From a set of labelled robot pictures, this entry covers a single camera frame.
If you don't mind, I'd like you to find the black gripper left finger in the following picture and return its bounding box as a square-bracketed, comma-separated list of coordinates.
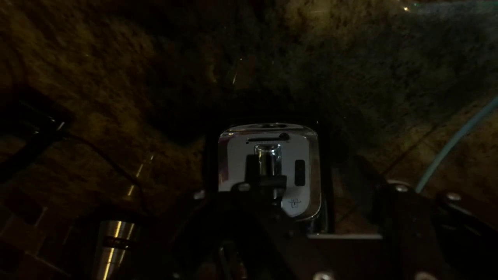
[169, 174, 314, 280]

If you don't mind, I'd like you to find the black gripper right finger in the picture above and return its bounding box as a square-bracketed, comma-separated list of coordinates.
[379, 178, 498, 280]

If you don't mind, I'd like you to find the chrome two-slot toaster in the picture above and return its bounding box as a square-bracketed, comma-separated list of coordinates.
[216, 121, 325, 234]

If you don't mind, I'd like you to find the teal grey cable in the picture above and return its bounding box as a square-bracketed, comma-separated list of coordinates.
[414, 94, 498, 194]

